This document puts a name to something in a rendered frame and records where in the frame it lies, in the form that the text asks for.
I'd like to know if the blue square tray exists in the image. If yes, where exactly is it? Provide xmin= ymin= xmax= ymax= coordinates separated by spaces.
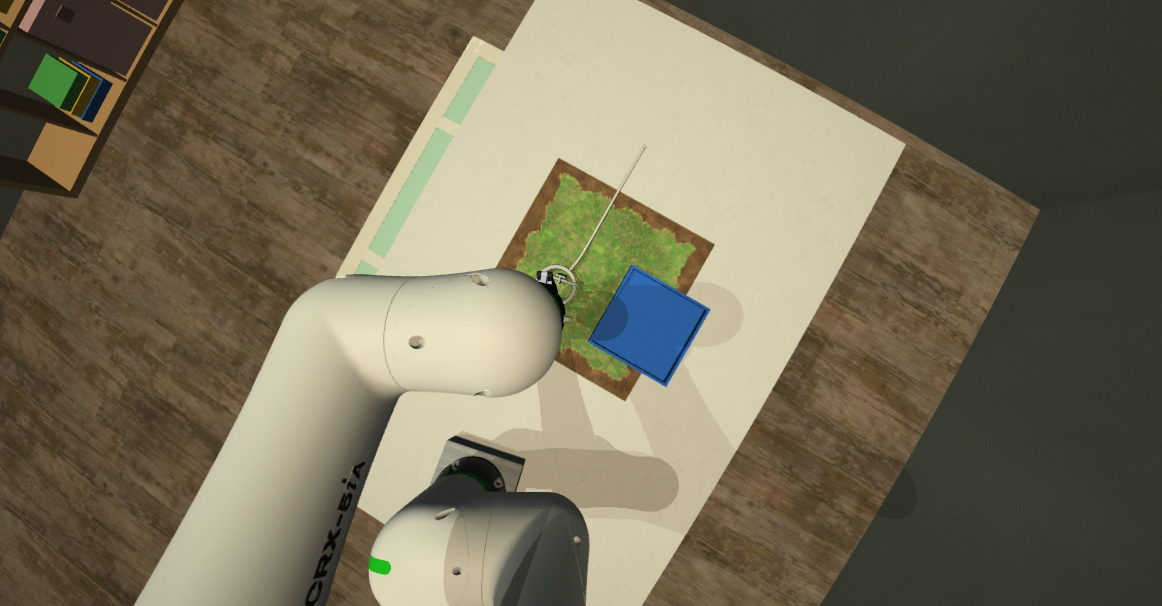
xmin=588 ymin=265 xmax=711 ymax=387

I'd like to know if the white ring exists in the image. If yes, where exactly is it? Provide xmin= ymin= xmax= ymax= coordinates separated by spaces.
xmin=541 ymin=265 xmax=578 ymax=304

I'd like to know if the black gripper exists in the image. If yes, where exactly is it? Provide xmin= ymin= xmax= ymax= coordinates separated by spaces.
xmin=536 ymin=270 xmax=558 ymax=293

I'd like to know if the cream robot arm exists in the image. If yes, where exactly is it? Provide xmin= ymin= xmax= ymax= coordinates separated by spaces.
xmin=134 ymin=268 xmax=589 ymax=606

